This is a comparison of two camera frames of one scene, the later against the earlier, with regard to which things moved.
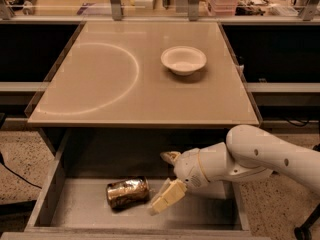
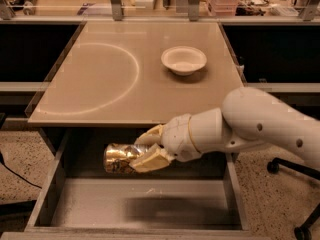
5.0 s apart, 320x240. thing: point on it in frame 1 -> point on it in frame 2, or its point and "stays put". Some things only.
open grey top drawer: x=71 y=201 stays put
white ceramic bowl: x=183 y=60 stays put
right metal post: x=194 y=2 stays put
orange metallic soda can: x=128 y=193 -> x=117 y=157
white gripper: x=188 y=168 -> x=177 y=137
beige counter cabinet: x=112 y=75 stays put
